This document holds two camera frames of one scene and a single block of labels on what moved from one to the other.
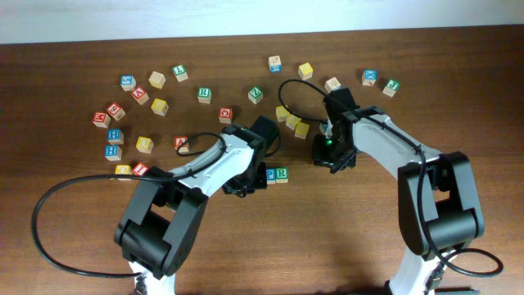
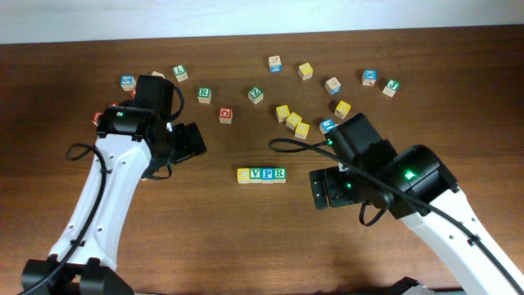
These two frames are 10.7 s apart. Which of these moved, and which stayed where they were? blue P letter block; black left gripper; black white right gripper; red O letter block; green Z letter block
Moved: black left gripper; black white right gripper
Stayed: red O letter block; green Z letter block; blue P letter block
